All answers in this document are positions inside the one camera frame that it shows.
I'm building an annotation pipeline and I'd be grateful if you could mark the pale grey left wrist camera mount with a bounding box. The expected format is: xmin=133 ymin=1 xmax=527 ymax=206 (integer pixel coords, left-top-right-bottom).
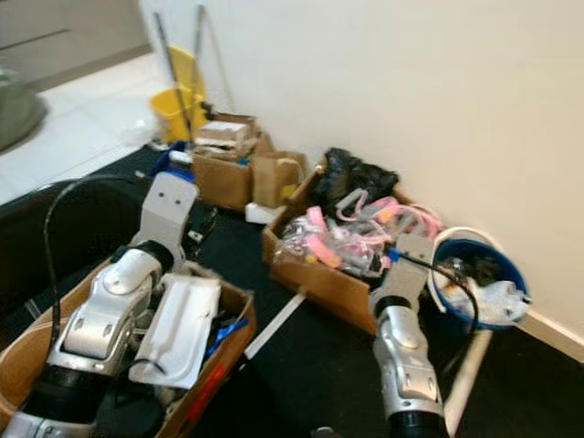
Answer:
xmin=137 ymin=173 xmax=200 ymax=249

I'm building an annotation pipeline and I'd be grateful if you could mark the black floor carpet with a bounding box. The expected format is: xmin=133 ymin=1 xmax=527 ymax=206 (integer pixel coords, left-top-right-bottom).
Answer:
xmin=0 ymin=146 xmax=584 ymax=438

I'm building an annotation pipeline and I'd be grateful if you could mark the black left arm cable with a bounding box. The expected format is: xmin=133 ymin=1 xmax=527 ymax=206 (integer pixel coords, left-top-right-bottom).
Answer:
xmin=44 ymin=175 xmax=147 ymax=361

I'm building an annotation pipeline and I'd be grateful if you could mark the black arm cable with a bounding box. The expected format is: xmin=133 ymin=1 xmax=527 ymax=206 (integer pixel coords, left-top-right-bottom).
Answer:
xmin=44 ymin=175 xmax=147 ymax=361
xmin=391 ymin=248 xmax=480 ymax=348

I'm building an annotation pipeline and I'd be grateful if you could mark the pale grey wrist camera mount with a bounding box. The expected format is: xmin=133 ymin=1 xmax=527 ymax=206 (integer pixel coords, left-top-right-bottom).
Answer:
xmin=137 ymin=173 xmax=200 ymax=249
xmin=381 ymin=235 xmax=437 ymax=302

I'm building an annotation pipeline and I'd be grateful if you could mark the pale grey right wrist camera mount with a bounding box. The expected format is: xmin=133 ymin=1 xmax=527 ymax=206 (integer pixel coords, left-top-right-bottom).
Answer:
xmin=381 ymin=235 xmax=437 ymax=302

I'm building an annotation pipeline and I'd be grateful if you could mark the cardboard box with papers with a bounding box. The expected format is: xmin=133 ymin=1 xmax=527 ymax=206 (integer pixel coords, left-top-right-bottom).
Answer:
xmin=192 ymin=114 xmax=270 ymax=213

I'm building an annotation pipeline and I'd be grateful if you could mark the grey mop handle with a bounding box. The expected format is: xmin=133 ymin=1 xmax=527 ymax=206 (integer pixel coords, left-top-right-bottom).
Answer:
xmin=192 ymin=5 xmax=207 ymax=101
xmin=153 ymin=13 xmax=191 ymax=142

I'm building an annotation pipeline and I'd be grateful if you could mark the small cardboard box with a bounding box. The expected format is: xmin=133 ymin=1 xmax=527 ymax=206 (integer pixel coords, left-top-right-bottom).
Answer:
xmin=251 ymin=151 xmax=307 ymax=209

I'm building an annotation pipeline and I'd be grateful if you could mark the blue white item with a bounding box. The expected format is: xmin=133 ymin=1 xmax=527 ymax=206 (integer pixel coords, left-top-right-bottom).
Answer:
xmin=155 ymin=146 xmax=193 ymax=179

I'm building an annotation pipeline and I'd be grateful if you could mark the black plastic bag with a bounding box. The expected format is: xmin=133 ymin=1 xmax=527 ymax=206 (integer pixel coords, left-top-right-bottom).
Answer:
xmin=315 ymin=148 xmax=401 ymax=206

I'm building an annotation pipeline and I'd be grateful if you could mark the cardboard box with pink cables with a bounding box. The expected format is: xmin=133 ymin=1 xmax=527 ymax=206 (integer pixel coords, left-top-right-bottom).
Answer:
xmin=262 ymin=164 xmax=441 ymax=337

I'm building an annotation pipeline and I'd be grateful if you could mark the white moulded plastic sheet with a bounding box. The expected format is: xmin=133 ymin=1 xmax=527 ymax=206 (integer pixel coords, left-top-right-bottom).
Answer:
xmin=130 ymin=274 xmax=222 ymax=389

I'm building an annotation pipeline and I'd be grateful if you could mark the white small block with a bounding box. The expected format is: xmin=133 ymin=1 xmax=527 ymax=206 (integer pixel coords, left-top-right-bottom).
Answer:
xmin=245 ymin=203 xmax=284 ymax=224

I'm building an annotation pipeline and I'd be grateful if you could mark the blue rubbish bin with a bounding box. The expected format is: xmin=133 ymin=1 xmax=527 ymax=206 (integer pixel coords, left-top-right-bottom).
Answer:
xmin=432 ymin=228 xmax=532 ymax=331

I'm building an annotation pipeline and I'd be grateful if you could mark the large open cardboard box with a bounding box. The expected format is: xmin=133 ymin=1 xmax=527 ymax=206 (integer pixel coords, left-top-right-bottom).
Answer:
xmin=0 ymin=260 xmax=256 ymax=438

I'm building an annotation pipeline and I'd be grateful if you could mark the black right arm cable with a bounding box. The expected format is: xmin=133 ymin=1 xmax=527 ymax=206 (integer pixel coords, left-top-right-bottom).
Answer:
xmin=391 ymin=248 xmax=480 ymax=348

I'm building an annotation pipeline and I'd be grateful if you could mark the grey cabinet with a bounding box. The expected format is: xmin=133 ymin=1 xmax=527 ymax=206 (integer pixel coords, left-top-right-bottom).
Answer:
xmin=0 ymin=0 xmax=147 ymax=88

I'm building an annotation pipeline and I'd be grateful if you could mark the yellow mop bucket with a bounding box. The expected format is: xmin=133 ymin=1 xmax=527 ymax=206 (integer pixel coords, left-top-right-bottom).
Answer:
xmin=151 ymin=46 xmax=206 ymax=145

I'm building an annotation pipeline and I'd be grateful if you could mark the grey green bag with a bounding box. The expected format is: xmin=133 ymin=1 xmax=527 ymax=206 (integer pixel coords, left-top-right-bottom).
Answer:
xmin=0 ymin=68 xmax=48 ymax=151

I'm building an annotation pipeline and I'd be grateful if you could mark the pink cable heap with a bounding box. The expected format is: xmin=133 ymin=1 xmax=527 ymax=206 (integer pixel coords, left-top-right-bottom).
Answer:
xmin=283 ymin=193 xmax=443 ymax=275

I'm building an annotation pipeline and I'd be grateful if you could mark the white flat strip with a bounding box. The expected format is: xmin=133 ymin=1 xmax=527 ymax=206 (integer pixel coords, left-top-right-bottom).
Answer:
xmin=242 ymin=290 xmax=307 ymax=359

